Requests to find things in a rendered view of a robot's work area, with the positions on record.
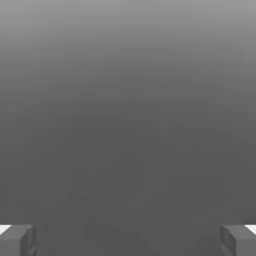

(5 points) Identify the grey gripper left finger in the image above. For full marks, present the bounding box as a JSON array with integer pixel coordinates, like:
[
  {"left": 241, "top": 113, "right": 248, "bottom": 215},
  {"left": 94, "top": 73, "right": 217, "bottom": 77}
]
[{"left": 0, "top": 223, "right": 38, "bottom": 256}]

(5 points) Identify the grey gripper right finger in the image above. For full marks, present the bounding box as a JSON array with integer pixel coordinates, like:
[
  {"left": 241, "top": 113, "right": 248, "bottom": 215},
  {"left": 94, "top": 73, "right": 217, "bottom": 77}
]
[{"left": 219, "top": 223, "right": 256, "bottom": 256}]

